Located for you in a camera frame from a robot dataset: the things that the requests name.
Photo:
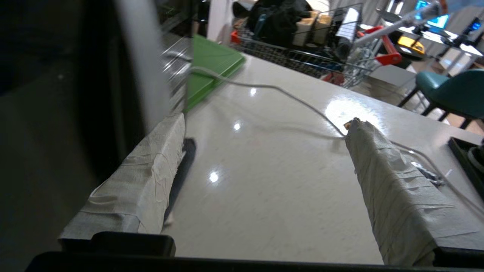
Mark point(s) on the metal shopping cart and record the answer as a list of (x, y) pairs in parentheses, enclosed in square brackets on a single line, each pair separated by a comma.
[(302, 56)]

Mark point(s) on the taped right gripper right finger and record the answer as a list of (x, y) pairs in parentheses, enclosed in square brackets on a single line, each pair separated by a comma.
[(401, 200)]

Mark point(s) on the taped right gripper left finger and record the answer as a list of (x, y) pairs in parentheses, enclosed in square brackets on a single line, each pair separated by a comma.
[(140, 189)]

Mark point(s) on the teal chair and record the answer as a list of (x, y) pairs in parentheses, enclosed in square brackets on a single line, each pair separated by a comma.
[(453, 90)]

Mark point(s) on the yellow black tool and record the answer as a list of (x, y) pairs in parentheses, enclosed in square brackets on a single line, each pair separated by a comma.
[(411, 43)]

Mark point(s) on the white metal cart frame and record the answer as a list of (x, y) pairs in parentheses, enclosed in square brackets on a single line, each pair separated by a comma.
[(389, 45)]

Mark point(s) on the black bag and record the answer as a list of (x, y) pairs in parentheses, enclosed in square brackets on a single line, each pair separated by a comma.
[(280, 19)]

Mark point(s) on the small dark sticker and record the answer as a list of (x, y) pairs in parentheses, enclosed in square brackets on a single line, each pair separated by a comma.
[(347, 125)]

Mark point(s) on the black countertop hob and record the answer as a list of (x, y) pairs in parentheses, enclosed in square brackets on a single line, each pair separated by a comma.
[(470, 162)]

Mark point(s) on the green cutting board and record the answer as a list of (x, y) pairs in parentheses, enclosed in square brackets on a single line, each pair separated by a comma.
[(215, 64)]

